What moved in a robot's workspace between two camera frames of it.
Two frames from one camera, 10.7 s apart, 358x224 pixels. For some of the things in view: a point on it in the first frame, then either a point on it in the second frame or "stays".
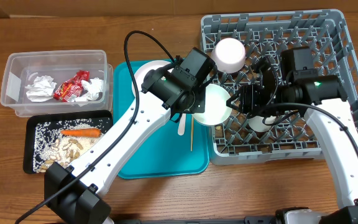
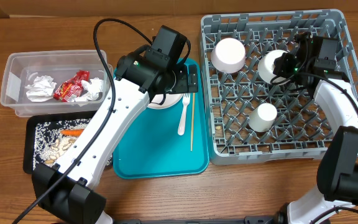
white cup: [256, 122] stays
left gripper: [200, 106] -> [185, 83]
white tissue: [93, 87] stays
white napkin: [42, 89] stays
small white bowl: [217, 111] -> [266, 66]
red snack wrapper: [71, 89] stays
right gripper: [253, 95] -> [287, 64]
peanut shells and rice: [51, 146] stays
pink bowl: [229, 55] stays
